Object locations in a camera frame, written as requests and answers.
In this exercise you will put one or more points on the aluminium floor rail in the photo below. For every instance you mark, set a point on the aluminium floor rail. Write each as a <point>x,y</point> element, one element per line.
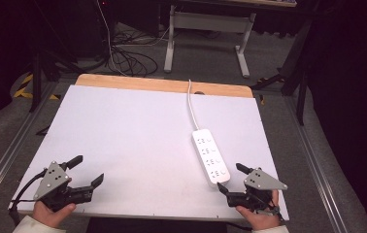
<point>10,155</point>
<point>317,181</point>

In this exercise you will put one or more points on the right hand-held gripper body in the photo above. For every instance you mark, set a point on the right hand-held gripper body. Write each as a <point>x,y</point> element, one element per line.
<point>262,181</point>

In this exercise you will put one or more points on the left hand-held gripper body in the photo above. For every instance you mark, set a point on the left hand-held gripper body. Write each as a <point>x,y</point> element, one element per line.
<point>52,181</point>

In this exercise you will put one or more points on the white power strip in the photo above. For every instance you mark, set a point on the white power strip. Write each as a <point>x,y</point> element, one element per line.
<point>210,157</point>

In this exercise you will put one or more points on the black metal stand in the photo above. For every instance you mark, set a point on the black metal stand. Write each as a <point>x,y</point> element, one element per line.
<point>301,97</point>
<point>36,81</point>

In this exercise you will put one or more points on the yellow and black floor tape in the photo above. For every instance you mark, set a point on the yellow and black floor tape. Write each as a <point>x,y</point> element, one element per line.
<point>26,95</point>

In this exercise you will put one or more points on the person's left hand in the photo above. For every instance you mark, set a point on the person's left hand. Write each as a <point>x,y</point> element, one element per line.
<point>49,215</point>

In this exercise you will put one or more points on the white metal table frame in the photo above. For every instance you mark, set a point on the white metal table frame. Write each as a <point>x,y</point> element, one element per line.
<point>209,21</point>

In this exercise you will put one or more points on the person's right hand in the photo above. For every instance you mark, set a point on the person's right hand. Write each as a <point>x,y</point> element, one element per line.
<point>261,220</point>

